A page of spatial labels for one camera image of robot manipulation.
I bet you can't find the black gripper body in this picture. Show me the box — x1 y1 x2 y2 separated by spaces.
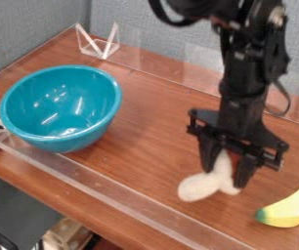
187 95 289 170

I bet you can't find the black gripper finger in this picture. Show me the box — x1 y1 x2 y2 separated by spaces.
199 134 221 173
233 154 258 188

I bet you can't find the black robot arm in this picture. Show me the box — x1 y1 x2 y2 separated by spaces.
149 0 289 188

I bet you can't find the blue ceramic bowl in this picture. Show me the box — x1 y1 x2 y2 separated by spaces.
0 64 122 152

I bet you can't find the yellow toy banana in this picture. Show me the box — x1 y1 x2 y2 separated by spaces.
255 189 299 228

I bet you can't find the clear acrylic back barrier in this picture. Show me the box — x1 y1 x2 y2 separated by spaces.
74 22 299 130

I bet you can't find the clear acrylic barrier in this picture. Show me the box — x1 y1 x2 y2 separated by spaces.
74 22 299 130
0 101 257 250

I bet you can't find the clear acrylic front barrier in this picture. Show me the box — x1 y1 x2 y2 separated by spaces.
0 101 257 250

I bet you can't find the wooden object below table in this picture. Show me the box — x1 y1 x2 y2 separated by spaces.
42 218 91 250

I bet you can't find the clear acrylic corner bracket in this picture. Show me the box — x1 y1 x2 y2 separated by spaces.
75 23 119 60

